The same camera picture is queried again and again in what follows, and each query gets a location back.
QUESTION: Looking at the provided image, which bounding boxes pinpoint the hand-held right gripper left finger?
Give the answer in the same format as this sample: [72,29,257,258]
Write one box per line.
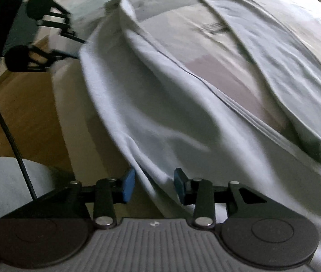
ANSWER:
[44,168,136,230]

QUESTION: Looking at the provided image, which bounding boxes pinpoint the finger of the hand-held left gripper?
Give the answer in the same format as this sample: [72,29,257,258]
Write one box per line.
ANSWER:
[39,1,86,45]
[27,45,79,72]

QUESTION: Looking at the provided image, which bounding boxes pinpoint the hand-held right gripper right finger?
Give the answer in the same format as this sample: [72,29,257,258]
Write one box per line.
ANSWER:
[174,168,277,229]

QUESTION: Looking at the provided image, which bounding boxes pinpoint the light grey pants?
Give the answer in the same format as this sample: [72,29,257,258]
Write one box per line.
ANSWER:
[80,0,321,272]

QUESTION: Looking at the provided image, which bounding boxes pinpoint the bed with striped sheet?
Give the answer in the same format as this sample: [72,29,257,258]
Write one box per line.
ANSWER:
[51,0,321,233]

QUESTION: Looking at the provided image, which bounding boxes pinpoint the black cable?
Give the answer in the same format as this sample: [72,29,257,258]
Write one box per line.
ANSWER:
[0,61,37,200]

